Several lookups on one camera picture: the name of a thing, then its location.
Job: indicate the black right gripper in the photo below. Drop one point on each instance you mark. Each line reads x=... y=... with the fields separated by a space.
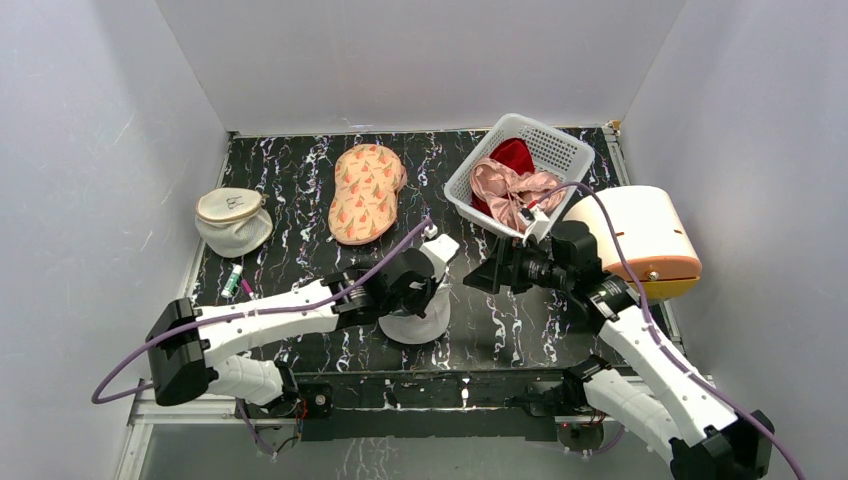
x=502 y=269

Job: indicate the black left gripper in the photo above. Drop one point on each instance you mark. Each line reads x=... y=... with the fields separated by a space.
x=430 y=290

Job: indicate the white mesh laundry bag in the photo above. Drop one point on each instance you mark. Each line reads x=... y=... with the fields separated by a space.
x=410 y=329

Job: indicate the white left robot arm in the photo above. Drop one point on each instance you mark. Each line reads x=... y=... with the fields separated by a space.
x=199 y=352

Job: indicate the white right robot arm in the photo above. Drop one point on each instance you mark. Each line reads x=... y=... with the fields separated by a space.
x=696 y=433

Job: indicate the orange floral bra pad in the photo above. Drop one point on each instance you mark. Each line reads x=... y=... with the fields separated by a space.
x=368 y=179

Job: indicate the beige-rimmed mesh laundry bag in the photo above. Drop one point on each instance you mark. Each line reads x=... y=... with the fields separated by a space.
x=233 y=221

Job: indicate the pink satin garment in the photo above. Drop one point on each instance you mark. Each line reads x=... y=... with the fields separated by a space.
x=528 y=190

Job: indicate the red garment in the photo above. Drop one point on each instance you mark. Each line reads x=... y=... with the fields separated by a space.
x=492 y=177

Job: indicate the white plastic basket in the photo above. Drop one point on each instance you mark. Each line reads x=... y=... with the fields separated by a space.
x=554 y=151

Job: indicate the white and orange toy washer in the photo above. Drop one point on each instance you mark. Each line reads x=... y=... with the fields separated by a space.
x=651 y=235

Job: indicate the pink and white pen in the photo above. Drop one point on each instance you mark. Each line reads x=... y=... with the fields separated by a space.
x=247 y=289

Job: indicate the green and white tube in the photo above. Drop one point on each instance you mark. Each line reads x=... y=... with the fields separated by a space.
x=232 y=281

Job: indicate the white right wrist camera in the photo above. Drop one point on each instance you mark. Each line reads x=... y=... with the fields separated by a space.
x=536 y=223

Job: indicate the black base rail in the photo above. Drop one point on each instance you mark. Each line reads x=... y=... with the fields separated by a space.
x=430 y=401

